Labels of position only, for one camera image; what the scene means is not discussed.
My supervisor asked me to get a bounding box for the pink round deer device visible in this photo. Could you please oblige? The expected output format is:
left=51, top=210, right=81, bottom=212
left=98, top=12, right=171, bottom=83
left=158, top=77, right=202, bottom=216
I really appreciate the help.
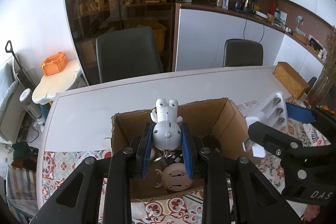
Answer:
left=155, top=163, right=193, bottom=192

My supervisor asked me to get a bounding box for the left dark dining chair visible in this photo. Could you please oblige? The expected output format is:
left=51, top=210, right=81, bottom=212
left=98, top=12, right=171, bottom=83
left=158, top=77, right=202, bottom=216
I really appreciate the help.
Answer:
left=96, top=27, right=163, bottom=83

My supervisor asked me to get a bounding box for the woven rattan tissue box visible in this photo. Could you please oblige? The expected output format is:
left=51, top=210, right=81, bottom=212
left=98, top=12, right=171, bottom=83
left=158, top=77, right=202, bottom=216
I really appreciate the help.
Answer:
left=273, top=61, right=309, bottom=100

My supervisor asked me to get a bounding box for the right dark dining chair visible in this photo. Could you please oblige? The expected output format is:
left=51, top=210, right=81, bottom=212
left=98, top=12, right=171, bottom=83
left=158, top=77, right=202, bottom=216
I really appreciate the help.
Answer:
left=223, top=39, right=264, bottom=67

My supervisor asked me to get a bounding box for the black upright vacuum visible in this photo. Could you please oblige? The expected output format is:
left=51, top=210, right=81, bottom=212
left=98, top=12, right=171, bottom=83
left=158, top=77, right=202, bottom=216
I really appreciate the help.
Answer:
left=5, top=40, right=36, bottom=91

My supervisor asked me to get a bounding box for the white battery charger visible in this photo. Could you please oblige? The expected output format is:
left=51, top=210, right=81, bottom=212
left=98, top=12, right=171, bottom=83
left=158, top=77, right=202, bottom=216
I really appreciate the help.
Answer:
left=243, top=92, right=288, bottom=158

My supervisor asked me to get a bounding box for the dark dining chair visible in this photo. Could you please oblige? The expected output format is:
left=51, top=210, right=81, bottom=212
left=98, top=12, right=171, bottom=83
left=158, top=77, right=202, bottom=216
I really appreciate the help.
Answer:
left=96, top=27, right=163, bottom=83
left=223, top=39, right=264, bottom=67

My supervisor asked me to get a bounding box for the white rabbit keychain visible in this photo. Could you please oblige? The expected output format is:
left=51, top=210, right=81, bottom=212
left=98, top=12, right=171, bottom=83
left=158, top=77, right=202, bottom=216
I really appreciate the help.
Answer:
left=150, top=98, right=183, bottom=161

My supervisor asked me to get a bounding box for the small white side table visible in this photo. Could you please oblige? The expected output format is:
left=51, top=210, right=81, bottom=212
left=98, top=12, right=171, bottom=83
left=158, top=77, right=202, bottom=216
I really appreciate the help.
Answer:
left=32, top=60, right=82, bottom=105

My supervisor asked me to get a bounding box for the dried flower vase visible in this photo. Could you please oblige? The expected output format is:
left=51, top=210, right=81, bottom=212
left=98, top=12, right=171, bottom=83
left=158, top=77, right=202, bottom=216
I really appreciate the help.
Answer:
left=307, top=26, right=336, bottom=108

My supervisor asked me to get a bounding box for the patterned table runner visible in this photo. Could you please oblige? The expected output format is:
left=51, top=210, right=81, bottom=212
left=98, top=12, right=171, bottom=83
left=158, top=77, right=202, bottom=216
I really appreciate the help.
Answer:
left=40, top=100, right=332, bottom=224

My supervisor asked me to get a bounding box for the brown cardboard box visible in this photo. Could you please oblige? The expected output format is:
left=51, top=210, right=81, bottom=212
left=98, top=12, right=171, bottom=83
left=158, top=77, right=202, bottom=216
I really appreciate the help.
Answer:
left=110, top=97, right=261, bottom=204

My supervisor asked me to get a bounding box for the grey sofa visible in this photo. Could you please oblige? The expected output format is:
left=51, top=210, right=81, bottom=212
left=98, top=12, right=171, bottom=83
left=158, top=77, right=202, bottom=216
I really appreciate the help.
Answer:
left=1, top=57, right=26, bottom=144

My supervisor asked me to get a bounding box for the floral fabric tissue pouch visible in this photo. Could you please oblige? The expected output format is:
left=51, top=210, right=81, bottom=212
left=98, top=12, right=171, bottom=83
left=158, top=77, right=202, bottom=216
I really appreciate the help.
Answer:
left=303, top=123, right=331, bottom=147

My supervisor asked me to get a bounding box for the orange plastic crate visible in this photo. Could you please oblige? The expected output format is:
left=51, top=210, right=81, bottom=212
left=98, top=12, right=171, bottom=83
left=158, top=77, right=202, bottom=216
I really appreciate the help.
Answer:
left=41, top=52, right=67, bottom=76

